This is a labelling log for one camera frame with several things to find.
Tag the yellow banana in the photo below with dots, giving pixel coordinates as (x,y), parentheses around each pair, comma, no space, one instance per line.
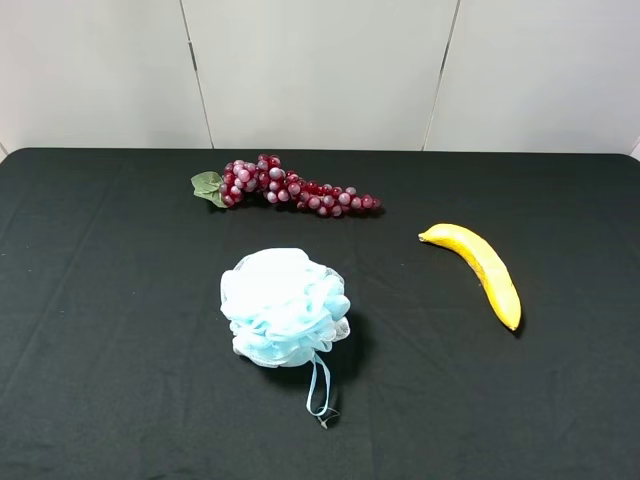
(490,270)

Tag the light blue mesh bath pouf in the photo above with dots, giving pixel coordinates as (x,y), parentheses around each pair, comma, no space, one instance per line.
(284,311)

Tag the red plastic grape bunch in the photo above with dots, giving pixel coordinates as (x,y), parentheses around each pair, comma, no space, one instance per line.
(265,179)

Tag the black tablecloth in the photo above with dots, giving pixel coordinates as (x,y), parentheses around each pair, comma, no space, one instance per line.
(116,362)

